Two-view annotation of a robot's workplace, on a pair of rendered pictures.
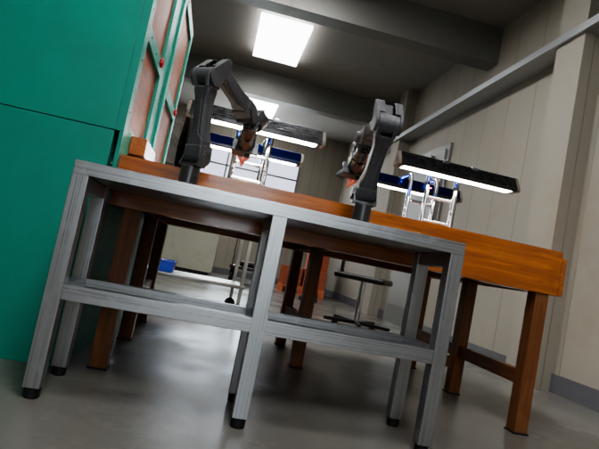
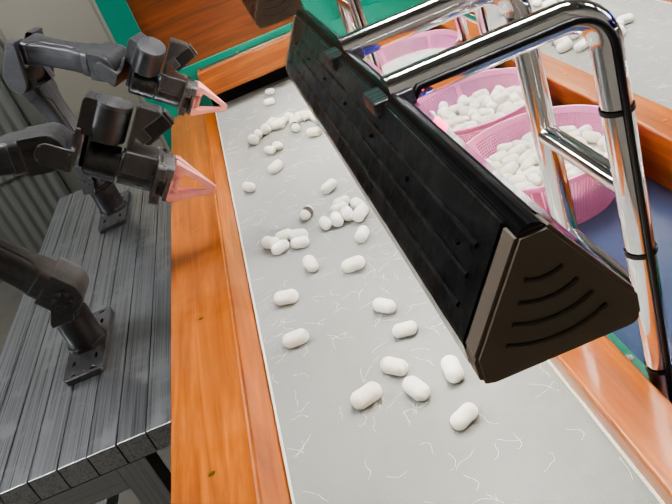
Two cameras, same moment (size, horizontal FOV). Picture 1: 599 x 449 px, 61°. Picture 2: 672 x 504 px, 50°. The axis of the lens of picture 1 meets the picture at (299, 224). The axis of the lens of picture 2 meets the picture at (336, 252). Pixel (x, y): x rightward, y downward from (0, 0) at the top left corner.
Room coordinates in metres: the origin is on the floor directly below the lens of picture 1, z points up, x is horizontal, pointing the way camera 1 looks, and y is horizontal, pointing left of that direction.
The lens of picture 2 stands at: (2.37, -1.25, 1.27)
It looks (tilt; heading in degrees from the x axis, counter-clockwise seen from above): 29 degrees down; 98
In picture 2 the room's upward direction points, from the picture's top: 23 degrees counter-clockwise
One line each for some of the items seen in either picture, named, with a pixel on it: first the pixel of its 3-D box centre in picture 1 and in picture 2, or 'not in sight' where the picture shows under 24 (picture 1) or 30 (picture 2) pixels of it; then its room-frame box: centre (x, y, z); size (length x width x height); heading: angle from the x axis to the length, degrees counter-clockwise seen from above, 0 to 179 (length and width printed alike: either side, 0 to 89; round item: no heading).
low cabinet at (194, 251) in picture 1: (167, 243); not in sight; (8.87, 2.21, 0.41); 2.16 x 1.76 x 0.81; 9
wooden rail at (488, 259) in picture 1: (349, 230); (226, 298); (2.01, -0.20, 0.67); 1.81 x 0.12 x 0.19; 99
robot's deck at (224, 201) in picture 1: (266, 218); (218, 229); (1.95, 0.13, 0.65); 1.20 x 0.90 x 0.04; 99
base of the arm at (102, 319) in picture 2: (361, 216); (79, 328); (1.75, -0.20, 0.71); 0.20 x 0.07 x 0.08; 99
